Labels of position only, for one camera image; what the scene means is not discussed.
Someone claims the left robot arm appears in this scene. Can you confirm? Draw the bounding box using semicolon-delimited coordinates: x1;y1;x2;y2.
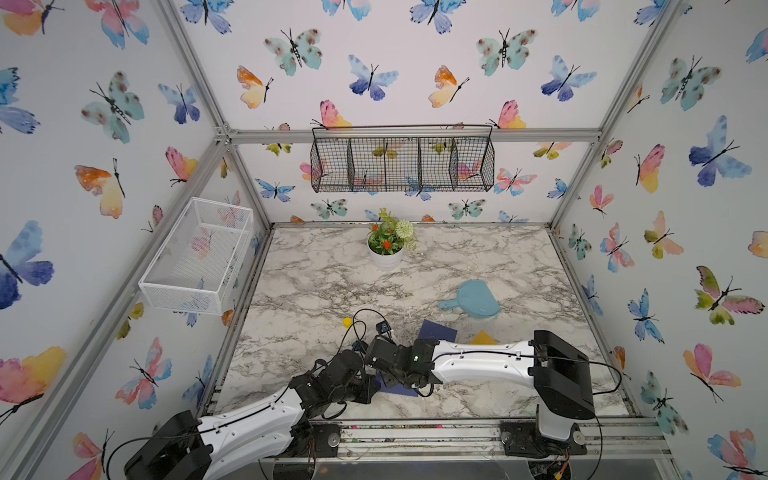
105;316;380;479

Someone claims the potted flower plant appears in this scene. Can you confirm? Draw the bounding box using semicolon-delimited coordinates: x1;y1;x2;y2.
365;208;417;272

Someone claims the black wire wall basket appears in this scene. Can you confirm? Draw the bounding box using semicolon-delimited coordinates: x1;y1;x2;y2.
310;124;495;193

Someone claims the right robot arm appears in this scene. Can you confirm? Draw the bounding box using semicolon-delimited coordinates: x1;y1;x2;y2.
364;330;600;459

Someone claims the white mesh wall basket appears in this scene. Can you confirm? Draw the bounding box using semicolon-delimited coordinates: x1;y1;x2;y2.
138;197;254;315

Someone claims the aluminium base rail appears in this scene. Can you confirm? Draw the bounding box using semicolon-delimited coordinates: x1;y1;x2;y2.
170;416;673;464

